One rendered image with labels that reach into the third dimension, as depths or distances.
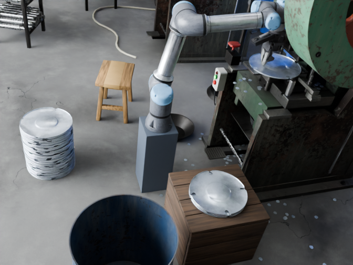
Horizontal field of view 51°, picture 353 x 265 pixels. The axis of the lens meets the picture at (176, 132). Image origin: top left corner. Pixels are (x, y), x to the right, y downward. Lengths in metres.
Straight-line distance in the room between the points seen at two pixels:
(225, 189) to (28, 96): 1.83
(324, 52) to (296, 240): 1.14
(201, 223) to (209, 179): 0.27
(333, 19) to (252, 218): 0.93
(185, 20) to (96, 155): 1.16
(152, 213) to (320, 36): 1.00
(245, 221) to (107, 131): 1.31
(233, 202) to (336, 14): 0.93
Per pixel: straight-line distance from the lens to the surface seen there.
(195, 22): 1.74
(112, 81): 2.62
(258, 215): 1.84
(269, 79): 2.12
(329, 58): 1.65
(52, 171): 2.32
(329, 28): 1.56
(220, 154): 2.38
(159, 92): 1.90
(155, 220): 1.67
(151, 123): 1.98
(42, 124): 2.23
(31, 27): 3.81
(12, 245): 2.11
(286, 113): 2.02
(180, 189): 1.84
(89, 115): 2.84
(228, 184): 1.90
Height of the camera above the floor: 1.69
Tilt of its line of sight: 38 degrees down
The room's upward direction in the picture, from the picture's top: 9 degrees clockwise
